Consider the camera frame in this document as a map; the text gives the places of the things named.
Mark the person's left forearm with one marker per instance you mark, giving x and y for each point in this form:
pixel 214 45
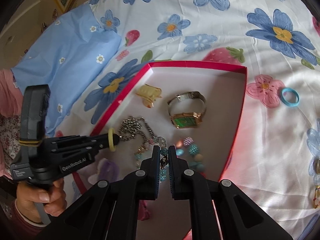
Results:
pixel 22 226

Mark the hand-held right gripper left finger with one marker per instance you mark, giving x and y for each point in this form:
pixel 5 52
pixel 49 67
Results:
pixel 155 170

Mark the person's left hand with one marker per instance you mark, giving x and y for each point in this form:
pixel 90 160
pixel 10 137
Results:
pixel 42 195

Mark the yellow hair claw clip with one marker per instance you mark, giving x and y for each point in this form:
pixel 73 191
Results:
pixel 148 95

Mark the gold round trinket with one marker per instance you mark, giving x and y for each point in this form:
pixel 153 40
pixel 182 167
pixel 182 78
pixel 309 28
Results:
pixel 317 166

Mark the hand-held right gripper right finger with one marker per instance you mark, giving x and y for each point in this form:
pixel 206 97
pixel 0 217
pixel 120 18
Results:
pixel 173 170

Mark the light blue flowered pillow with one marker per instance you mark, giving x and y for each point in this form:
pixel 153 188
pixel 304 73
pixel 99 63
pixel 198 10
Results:
pixel 65 67

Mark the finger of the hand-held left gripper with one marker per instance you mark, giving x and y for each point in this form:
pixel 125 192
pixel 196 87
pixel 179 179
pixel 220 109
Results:
pixel 107 138
pixel 82 152

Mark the yellow link hair clip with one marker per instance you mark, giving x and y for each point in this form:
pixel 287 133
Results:
pixel 316 197

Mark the green-faced wristwatch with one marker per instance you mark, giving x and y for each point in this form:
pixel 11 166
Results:
pixel 187 110

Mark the red shallow box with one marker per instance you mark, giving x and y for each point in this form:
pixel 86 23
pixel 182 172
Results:
pixel 207 100

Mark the purple hair clip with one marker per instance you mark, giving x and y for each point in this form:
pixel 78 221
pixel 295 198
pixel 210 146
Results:
pixel 108 170

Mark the pink garment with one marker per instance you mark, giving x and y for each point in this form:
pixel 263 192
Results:
pixel 7 92

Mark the floral strawberry quilt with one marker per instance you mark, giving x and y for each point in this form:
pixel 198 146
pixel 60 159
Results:
pixel 225 42

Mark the small-flowered patterned garment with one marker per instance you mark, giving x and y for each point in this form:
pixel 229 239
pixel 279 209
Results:
pixel 10 142

